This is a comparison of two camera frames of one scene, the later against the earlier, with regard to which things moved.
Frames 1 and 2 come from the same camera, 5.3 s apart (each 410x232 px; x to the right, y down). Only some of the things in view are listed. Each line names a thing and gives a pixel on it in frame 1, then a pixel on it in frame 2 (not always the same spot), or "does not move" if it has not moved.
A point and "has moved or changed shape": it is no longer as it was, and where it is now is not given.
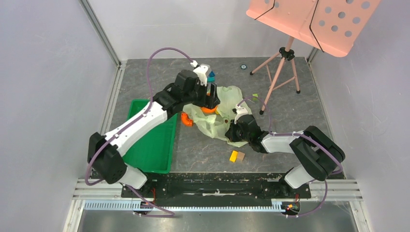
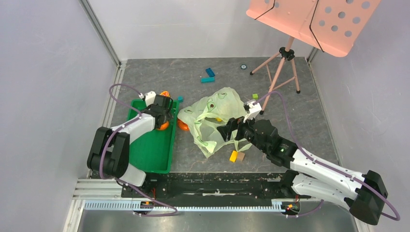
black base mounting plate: x=216 y=189 does not move
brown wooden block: x=241 y=155 does not move
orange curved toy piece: x=185 y=120 -> x=182 y=125
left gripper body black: x=202 y=99 -> x=168 y=115
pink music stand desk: x=333 y=26 does not move
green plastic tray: x=154 y=153 does not move
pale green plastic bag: x=229 y=97 has moved or changed shape
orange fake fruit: x=207 y=111 -> x=164 y=125
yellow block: x=233 y=156 does not move
